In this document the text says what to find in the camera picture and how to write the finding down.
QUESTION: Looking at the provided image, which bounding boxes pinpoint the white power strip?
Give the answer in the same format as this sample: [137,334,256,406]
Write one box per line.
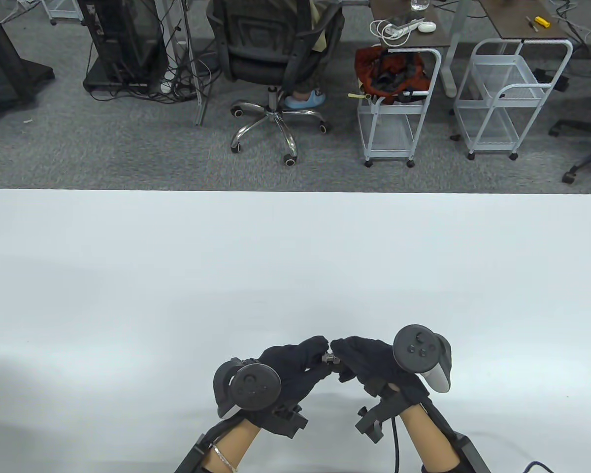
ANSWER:
[387,17,427,37]

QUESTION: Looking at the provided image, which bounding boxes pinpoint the grey hand controller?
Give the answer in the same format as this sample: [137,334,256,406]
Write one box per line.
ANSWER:
[213,358,282,419]
[393,324,452,393]

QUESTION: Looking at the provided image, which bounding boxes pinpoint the black mesh office chair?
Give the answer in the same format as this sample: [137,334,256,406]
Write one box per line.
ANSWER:
[206,0,346,166]

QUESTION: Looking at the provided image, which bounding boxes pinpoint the black computer tower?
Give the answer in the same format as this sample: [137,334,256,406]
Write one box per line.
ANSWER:
[76,0,170,93]

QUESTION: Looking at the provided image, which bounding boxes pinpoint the silver bracelet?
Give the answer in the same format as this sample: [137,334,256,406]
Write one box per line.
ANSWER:
[212,445,238,473]

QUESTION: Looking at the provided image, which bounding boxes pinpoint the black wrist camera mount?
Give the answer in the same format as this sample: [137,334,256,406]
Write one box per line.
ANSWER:
[356,384,407,444]
[259,402,309,439]

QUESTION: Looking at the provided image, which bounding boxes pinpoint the brown top desk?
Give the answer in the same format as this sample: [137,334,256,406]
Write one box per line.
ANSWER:
[368,0,473,98]
[478,0,572,41]

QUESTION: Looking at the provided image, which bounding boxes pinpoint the red and black bag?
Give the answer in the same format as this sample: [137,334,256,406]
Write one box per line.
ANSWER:
[355,44,431,105]

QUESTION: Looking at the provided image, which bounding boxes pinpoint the person's left hand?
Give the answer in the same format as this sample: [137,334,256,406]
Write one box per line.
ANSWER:
[241,336,333,432]

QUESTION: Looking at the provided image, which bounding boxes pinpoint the grey right hand controller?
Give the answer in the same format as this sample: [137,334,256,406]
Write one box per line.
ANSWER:
[393,324,452,393]

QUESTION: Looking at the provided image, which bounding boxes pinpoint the person's right forearm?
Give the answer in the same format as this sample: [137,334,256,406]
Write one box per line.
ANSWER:
[399,404,458,469]

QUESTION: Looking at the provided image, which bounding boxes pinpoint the aluminium frame post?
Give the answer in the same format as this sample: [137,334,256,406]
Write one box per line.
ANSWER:
[155,0,212,126]

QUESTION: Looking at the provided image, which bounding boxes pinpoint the person's left forearm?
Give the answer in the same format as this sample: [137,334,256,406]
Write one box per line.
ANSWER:
[202,419,262,473]

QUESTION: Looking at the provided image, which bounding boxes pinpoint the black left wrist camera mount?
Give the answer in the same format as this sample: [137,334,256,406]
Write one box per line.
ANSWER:
[259,402,309,439]

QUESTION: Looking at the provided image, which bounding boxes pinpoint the black left forearm sensor box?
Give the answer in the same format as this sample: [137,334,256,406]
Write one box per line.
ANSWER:
[175,416,242,473]

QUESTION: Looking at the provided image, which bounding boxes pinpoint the black rolling stand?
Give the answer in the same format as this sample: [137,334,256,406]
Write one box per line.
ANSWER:
[0,0,56,130]

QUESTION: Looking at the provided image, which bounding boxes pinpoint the small white wire cart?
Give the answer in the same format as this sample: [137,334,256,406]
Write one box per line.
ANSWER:
[42,0,84,25]

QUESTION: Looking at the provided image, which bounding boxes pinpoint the person's right hand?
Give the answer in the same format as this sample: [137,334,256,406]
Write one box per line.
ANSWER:
[330,337,430,409]

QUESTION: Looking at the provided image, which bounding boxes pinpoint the white coiled cable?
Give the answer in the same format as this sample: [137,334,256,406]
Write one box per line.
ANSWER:
[370,20,399,44]

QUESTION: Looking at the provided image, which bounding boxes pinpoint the grey left hand controller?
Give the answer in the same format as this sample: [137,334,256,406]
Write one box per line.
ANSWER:
[213,358,282,419]

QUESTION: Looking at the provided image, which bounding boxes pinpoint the black power adapter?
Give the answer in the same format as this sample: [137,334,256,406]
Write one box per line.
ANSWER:
[532,68,570,92]

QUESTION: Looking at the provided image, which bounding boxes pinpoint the black chair base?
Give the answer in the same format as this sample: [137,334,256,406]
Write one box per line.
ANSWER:
[548,118,591,184]

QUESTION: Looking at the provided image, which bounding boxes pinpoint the tangle of black cables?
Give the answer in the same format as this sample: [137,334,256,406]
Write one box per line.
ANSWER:
[86,0,218,105]

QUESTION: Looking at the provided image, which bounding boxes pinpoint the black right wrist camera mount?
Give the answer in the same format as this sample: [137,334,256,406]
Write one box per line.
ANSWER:
[356,384,407,444]

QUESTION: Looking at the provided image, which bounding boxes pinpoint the black right forearm sensor box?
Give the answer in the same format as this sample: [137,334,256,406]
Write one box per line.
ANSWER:
[421,397,491,473]

